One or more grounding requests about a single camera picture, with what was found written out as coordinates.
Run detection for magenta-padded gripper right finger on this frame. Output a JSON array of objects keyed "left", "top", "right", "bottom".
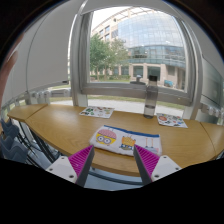
[{"left": 133, "top": 144, "right": 183, "bottom": 186}]

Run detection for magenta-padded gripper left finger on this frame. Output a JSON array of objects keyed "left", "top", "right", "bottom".
[{"left": 45, "top": 144, "right": 96, "bottom": 188}]

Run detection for white cartoon-print towel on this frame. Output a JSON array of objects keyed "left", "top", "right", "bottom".
[{"left": 88, "top": 124, "right": 163, "bottom": 157}]

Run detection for white sticker sheet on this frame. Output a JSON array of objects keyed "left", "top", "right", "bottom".
[
  {"left": 155, "top": 112, "right": 189, "bottom": 129},
  {"left": 78, "top": 105, "right": 116, "bottom": 119}
]

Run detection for grey stacked chairs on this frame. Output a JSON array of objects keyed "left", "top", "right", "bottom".
[{"left": 0, "top": 118, "right": 61, "bottom": 168}]

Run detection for clear grey drink bottle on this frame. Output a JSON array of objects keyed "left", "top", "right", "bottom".
[{"left": 143, "top": 75, "right": 159, "bottom": 120}]

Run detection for white framed window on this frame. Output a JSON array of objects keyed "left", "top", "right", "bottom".
[{"left": 69, "top": 0, "right": 201, "bottom": 108}]

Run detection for green tree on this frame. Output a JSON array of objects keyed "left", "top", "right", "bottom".
[{"left": 89, "top": 33, "right": 129, "bottom": 81}]

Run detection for glass office building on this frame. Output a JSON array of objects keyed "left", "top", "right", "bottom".
[{"left": 91, "top": 6, "right": 187, "bottom": 91}]

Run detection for white wall socket row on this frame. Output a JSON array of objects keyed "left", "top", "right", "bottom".
[
  {"left": 28, "top": 88, "right": 72, "bottom": 105},
  {"left": 199, "top": 102, "right": 224, "bottom": 118}
]

